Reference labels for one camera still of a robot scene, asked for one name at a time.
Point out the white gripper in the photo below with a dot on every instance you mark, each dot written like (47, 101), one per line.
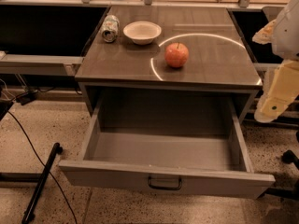
(288, 34)

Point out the red apple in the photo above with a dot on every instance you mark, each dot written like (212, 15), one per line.
(176, 55)

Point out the grey open top drawer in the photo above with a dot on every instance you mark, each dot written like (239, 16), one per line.
(196, 138)

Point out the grey cabinet with brown top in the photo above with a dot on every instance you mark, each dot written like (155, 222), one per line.
(218, 60)

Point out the black chair base right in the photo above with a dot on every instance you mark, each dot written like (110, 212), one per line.
(288, 157)

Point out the white paper bowl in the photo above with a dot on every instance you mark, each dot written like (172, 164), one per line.
(142, 32)

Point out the crushed drink can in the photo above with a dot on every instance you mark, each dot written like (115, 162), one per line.
(110, 28)

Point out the black floor stand leg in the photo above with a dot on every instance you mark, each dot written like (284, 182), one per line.
(29, 213)

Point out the grey side table left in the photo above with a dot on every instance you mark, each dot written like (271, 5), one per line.
(39, 65)

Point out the black drawer handle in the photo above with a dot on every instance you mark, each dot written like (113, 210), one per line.
(171, 184)

